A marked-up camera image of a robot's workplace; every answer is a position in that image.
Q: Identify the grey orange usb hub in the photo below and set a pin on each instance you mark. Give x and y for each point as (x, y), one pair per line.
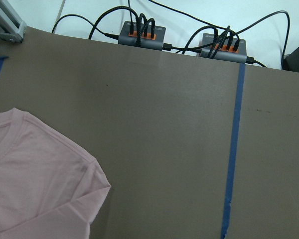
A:
(227, 46)
(150, 37)

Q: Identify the pink Snoopy t-shirt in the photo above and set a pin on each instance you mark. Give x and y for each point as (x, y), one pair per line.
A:
(50, 187)

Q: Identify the aluminium frame post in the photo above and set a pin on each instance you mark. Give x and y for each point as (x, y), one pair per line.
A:
(12, 26)

